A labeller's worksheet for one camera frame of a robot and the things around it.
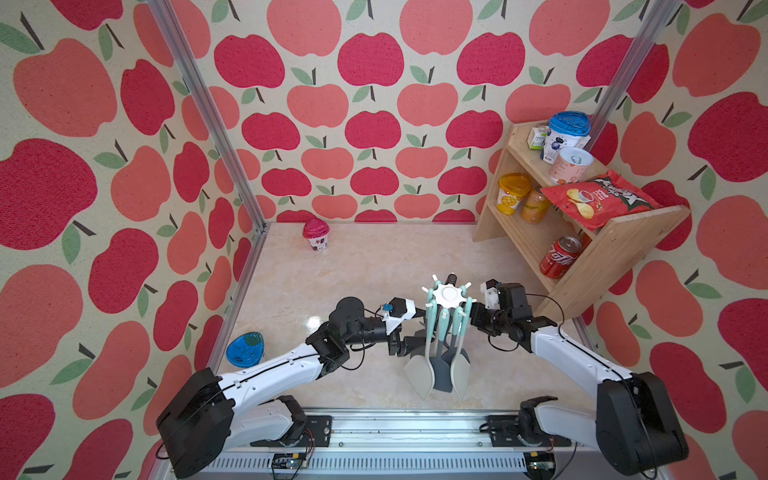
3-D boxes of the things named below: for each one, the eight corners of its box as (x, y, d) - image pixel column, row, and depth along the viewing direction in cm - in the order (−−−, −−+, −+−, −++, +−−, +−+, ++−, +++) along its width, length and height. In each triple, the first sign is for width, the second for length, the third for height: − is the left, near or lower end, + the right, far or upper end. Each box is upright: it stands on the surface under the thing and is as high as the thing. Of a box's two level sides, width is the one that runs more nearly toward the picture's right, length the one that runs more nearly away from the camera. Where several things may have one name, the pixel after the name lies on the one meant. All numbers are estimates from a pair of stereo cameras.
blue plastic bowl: (239, 372, 86) (223, 358, 77) (247, 347, 91) (232, 331, 82) (269, 373, 86) (256, 358, 77) (275, 347, 91) (264, 331, 82)
